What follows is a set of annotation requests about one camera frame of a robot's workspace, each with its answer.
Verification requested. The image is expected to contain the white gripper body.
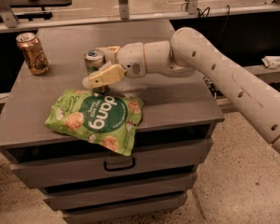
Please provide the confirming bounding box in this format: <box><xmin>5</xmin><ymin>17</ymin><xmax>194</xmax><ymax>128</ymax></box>
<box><xmin>117</xmin><ymin>42</ymin><xmax>147</xmax><ymax>78</ymax></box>

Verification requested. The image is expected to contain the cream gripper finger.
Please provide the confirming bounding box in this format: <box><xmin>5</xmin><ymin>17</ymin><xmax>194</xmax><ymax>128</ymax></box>
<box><xmin>99</xmin><ymin>46</ymin><xmax>120</xmax><ymax>63</ymax></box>
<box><xmin>82</xmin><ymin>63</ymin><xmax>126</xmax><ymax>89</ymax></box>

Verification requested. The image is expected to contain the silver blue redbull can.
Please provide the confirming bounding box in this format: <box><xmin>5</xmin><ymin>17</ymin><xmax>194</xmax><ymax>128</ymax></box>
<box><xmin>84</xmin><ymin>49</ymin><xmax>109</xmax><ymax>94</ymax></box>

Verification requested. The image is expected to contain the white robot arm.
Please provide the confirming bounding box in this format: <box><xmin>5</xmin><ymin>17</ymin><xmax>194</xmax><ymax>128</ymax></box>
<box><xmin>82</xmin><ymin>27</ymin><xmax>280</xmax><ymax>154</ymax></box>

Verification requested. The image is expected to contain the green rice chip bag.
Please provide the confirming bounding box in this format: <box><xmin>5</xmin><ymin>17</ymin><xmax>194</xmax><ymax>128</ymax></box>
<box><xmin>45</xmin><ymin>90</ymin><xmax>144</xmax><ymax>156</ymax></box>

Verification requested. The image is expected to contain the gold soda can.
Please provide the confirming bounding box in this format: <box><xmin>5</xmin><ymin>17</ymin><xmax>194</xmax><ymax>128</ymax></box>
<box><xmin>16</xmin><ymin>32</ymin><xmax>49</xmax><ymax>76</ymax></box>

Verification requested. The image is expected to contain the white crumpled packet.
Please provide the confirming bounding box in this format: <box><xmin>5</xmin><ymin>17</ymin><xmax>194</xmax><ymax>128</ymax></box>
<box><xmin>262</xmin><ymin>56</ymin><xmax>280</xmax><ymax>69</ymax></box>

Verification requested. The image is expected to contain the black cable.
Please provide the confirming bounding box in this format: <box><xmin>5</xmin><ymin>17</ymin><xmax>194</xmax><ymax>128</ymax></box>
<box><xmin>178</xmin><ymin>0</ymin><xmax>231</xmax><ymax>39</ymax></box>

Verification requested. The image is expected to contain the black drawer handle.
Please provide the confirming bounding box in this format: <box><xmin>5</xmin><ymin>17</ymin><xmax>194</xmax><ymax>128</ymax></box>
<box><xmin>104</xmin><ymin>158</ymin><xmax>135</xmax><ymax>172</ymax></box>

